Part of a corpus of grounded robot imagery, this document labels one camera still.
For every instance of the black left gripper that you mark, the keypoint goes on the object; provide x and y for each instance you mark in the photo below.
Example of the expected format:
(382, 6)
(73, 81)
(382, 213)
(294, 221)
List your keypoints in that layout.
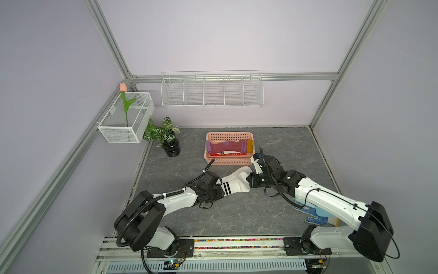
(219, 193)

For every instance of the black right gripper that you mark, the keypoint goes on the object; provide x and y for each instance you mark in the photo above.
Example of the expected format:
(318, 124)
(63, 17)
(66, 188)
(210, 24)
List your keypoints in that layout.
(252, 180)

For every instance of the plain white sock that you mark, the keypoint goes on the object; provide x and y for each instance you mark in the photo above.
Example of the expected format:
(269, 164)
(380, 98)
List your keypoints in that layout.
(236, 182)

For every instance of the red christmas sock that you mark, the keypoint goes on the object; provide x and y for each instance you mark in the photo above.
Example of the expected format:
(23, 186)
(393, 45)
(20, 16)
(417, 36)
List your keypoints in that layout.
(229, 155)

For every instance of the purple striped sock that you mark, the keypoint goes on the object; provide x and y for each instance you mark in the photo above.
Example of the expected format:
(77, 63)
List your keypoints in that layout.
(228, 146)

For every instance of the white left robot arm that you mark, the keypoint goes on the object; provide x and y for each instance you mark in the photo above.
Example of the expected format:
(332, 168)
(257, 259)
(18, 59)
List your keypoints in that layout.
(138, 226)

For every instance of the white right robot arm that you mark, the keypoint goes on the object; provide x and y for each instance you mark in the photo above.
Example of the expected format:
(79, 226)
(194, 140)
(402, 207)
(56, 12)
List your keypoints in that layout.
(367, 228)

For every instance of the pink plastic basket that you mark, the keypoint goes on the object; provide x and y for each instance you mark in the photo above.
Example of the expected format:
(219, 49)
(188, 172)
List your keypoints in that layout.
(217, 137)

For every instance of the potted green plant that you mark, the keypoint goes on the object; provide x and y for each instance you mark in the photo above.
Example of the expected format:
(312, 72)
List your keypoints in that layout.
(165, 134)

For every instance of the pink artificial tulip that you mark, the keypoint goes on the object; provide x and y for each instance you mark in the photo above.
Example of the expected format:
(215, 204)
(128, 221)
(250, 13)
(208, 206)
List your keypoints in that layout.
(126, 103)

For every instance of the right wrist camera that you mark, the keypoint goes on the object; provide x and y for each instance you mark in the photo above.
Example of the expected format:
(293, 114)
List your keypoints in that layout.
(256, 165)

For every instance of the white wire wall shelf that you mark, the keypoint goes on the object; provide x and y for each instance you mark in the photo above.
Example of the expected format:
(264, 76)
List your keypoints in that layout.
(212, 89)

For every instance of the white mesh wall box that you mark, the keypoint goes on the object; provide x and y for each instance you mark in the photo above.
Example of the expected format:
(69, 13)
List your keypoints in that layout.
(113, 126)

